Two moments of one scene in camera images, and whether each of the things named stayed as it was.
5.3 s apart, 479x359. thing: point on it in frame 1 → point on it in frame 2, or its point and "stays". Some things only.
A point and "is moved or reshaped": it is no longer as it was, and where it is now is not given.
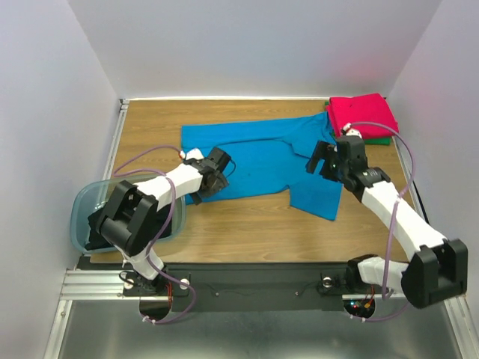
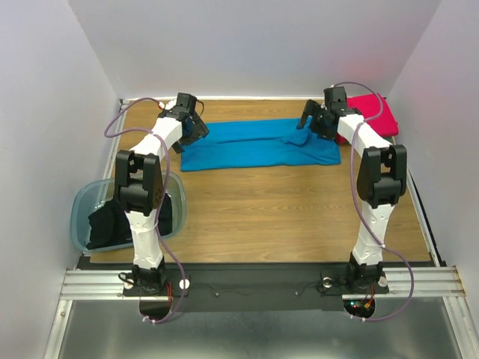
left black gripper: [221, 184] → [200, 131]
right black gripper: [328, 167] → [316, 117]
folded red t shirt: [362, 108] stays
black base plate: [262, 286] stays
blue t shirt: [271, 158] is moved or reshaped
